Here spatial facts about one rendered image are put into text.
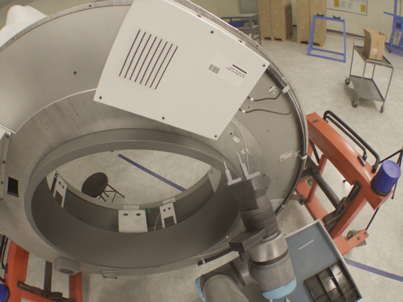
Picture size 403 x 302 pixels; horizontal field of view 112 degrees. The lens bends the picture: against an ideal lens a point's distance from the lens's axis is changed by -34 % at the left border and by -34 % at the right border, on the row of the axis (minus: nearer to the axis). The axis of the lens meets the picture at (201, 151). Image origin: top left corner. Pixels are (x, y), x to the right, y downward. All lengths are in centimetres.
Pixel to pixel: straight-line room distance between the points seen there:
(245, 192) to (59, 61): 48
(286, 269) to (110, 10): 64
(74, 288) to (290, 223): 206
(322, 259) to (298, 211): 93
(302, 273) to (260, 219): 77
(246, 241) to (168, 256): 75
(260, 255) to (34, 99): 61
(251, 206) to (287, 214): 159
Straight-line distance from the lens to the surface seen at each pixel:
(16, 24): 58
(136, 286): 204
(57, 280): 267
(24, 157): 64
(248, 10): 983
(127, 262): 114
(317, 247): 124
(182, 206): 136
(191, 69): 32
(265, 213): 45
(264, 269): 49
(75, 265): 122
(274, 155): 73
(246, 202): 46
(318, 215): 180
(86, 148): 49
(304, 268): 119
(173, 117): 35
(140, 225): 128
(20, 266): 166
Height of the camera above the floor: 178
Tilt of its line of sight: 43 degrees down
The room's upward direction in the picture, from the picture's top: 15 degrees counter-clockwise
